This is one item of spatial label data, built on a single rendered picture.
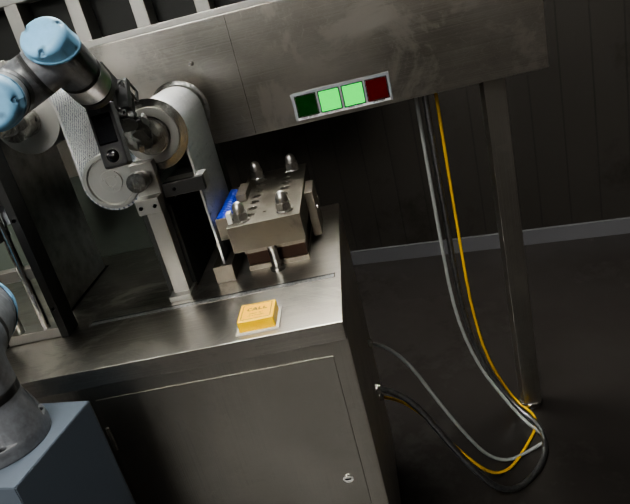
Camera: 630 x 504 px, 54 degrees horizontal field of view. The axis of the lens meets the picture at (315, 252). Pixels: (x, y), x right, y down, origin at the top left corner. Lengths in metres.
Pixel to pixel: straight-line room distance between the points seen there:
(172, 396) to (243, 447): 0.18
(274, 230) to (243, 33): 0.53
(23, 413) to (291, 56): 1.00
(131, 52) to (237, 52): 0.26
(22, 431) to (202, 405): 0.35
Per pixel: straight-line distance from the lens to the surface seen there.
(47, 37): 1.05
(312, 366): 1.21
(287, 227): 1.32
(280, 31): 1.60
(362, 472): 1.37
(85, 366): 1.28
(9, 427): 1.09
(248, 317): 1.17
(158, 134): 1.32
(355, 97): 1.61
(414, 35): 1.61
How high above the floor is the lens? 1.44
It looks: 22 degrees down
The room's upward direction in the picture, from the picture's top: 14 degrees counter-clockwise
